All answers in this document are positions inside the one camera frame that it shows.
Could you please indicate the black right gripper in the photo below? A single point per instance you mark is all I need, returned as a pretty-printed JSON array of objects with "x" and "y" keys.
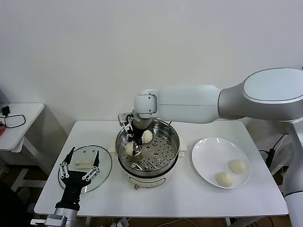
[{"x": 139, "y": 127}]

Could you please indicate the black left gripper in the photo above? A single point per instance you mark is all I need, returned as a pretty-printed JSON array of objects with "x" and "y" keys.
[{"x": 72, "y": 186}]

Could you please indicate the white steamed baozi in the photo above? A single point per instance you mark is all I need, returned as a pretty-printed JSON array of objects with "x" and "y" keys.
[
  {"x": 224, "y": 179},
  {"x": 237, "y": 166},
  {"x": 129, "y": 149},
  {"x": 148, "y": 137}
]

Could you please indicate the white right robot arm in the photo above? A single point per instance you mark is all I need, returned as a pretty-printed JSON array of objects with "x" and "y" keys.
[{"x": 189, "y": 106}]

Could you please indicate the stainless steel steamer pot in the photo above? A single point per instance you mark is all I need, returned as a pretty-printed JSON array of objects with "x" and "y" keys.
[{"x": 163, "y": 146}]

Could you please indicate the white floor power strip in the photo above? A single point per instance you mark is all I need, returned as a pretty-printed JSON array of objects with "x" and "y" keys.
[{"x": 122, "y": 222}]

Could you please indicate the white round plate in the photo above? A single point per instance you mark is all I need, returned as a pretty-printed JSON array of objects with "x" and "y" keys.
[{"x": 213, "y": 151}]

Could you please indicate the black bulky object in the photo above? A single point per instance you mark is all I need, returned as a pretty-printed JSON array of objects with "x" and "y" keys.
[{"x": 7, "y": 205}]

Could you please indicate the small black adapter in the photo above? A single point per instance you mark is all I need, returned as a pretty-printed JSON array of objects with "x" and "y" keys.
[{"x": 6, "y": 110}]

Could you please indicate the black power strip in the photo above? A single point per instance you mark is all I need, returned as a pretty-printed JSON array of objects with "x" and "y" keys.
[{"x": 270, "y": 157}]

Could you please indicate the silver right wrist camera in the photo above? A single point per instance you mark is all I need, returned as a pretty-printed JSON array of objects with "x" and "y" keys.
[{"x": 123, "y": 117}]

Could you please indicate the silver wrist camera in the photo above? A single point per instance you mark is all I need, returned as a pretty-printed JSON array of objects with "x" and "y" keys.
[
  {"x": 123, "y": 117},
  {"x": 39, "y": 217}
]

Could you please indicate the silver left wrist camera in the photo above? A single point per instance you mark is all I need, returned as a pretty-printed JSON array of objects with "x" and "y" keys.
[{"x": 39, "y": 217}]

